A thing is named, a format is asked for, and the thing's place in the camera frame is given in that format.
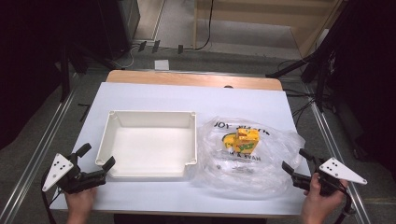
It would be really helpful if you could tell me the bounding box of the white plastic bin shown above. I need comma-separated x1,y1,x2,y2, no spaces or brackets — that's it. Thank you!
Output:
94,109,198,179

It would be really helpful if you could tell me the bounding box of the clear plastic bag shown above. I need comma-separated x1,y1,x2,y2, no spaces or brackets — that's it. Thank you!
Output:
193,116,306,200

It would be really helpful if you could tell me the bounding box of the aluminium rail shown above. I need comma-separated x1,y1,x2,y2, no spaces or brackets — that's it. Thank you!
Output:
0,88,78,224
303,83,372,224

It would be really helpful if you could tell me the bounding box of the person's right hand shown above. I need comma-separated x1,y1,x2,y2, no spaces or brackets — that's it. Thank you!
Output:
300,173,349,224

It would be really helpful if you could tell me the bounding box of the person's left hand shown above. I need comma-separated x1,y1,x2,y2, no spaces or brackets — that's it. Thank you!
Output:
64,187,98,224

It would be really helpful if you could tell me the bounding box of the white paper sheet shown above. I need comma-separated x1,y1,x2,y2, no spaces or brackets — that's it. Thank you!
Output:
154,59,171,71

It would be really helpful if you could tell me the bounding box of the white board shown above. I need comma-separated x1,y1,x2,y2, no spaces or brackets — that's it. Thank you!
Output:
49,81,312,217

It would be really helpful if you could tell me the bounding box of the yellow juice carton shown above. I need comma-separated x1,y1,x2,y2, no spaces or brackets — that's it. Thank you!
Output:
221,127,261,155

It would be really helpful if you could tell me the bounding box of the black cable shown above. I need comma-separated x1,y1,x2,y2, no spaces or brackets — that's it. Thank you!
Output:
40,169,64,224
183,0,216,51
334,183,357,224

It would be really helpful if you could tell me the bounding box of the black stand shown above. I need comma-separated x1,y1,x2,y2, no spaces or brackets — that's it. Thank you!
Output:
264,46,339,114

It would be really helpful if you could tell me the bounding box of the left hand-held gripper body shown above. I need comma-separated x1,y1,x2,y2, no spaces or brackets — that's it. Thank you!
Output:
41,152,107,195

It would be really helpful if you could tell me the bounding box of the wooden table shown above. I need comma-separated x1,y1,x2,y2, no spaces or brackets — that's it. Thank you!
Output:
106,69,284,91

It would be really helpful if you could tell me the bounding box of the wooden frame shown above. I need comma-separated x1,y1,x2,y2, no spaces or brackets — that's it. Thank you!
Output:
192,0,347,59

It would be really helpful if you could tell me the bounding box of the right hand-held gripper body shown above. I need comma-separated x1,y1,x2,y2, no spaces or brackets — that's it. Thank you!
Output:
290,157,368,197

